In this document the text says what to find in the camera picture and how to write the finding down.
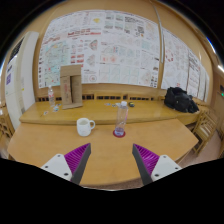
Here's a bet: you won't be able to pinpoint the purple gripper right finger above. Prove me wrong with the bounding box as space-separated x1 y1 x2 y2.
131 143 183 186

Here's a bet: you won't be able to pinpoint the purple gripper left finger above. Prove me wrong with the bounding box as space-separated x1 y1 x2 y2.
40 142 92 186

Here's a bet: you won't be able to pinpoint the clear plastic water bottle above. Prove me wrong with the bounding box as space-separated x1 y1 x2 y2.
115 101 128 133

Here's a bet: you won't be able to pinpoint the far clear water bottle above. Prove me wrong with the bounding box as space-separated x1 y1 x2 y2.
48 85 55 107

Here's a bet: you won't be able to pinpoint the red round coaster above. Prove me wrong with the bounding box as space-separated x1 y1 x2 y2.
113 130 126 138

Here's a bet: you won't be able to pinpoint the white ceramic mug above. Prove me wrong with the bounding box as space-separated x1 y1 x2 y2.
76 118 95 137

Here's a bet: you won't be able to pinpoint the small cup by bottle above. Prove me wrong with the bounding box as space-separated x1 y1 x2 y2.
53 105 59 112

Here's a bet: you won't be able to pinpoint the small items on far table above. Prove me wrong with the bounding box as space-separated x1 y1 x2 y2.
104 102 135 108

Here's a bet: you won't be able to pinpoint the black bag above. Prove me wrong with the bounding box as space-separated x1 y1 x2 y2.
164 87 199 113

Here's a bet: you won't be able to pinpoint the wooden chair right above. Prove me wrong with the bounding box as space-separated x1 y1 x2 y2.
192 111 218 155

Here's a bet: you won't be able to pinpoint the brown cardboard box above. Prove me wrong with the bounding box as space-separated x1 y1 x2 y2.
60 65 82 109

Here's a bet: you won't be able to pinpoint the white standing air conditioner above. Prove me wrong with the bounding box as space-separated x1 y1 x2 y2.
5 31 39 129

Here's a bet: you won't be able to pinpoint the right wall poster sheet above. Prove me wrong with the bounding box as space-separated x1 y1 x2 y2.
161 29 210 102

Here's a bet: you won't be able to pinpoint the large wall poster sheet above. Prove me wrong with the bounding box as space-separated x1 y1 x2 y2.
38 10 160 88

